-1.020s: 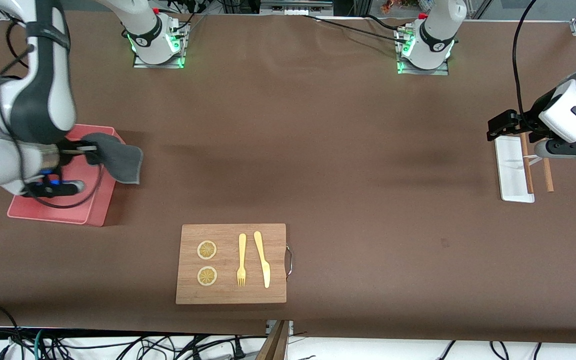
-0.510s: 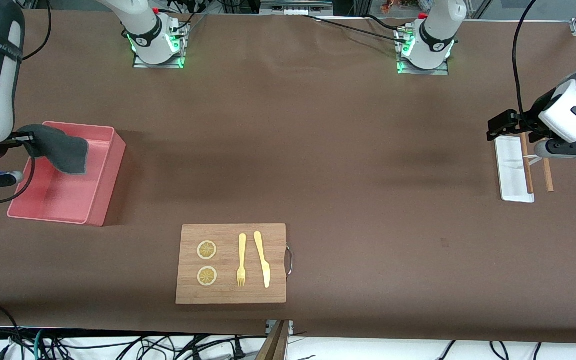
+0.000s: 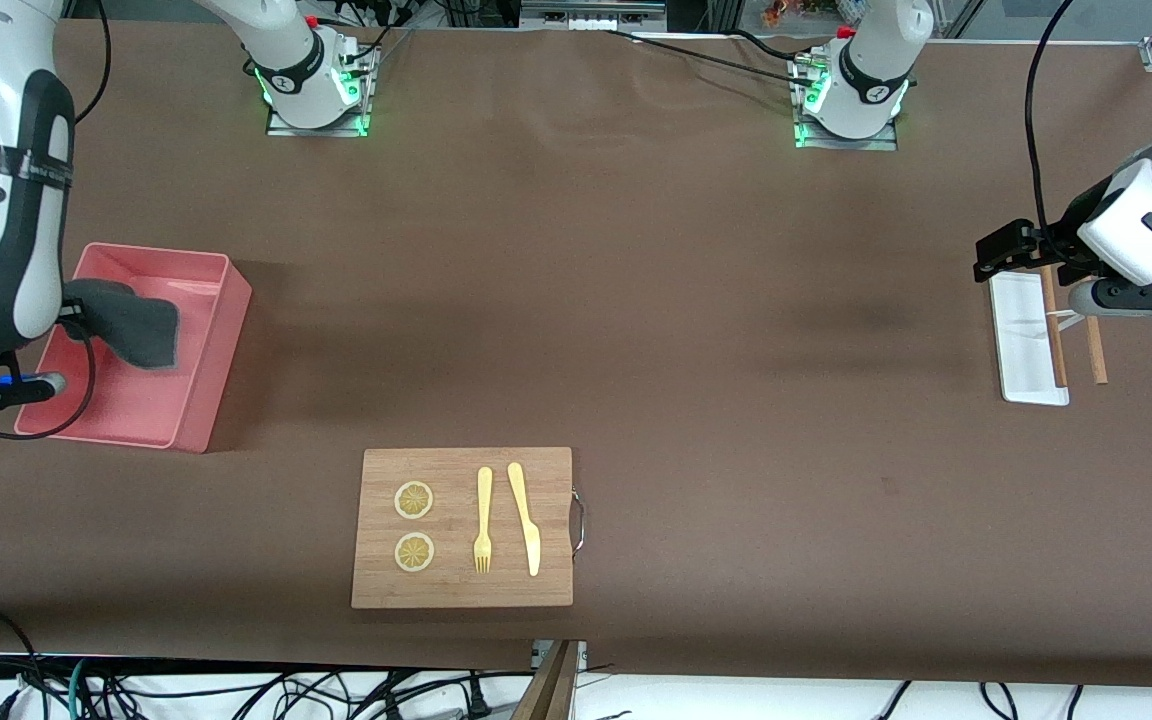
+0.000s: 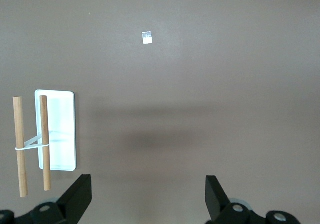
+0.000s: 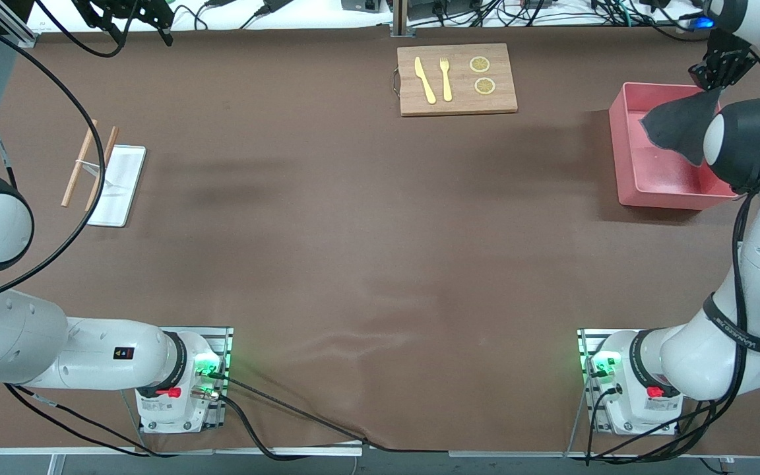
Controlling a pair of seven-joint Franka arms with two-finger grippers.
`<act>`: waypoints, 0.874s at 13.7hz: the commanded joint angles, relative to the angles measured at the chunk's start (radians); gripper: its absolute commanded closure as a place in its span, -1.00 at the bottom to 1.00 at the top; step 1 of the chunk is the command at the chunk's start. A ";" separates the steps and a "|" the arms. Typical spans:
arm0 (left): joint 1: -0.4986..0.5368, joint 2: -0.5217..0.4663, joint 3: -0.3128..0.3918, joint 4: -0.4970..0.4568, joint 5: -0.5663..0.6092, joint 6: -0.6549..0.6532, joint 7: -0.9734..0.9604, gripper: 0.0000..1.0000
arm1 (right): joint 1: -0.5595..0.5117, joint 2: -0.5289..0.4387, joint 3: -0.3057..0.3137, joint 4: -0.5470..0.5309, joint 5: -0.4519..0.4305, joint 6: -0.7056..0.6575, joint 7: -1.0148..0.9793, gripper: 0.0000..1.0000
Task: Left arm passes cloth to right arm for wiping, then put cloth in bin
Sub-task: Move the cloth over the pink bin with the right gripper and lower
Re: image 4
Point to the white rack with wooden rods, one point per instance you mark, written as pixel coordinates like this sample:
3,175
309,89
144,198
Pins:
62,114

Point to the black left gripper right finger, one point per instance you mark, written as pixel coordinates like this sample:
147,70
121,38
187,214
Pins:
220,209

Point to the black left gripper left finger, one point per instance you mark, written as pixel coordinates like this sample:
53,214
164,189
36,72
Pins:
72,204

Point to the clear tape piece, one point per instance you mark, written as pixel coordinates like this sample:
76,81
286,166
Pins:
147,37

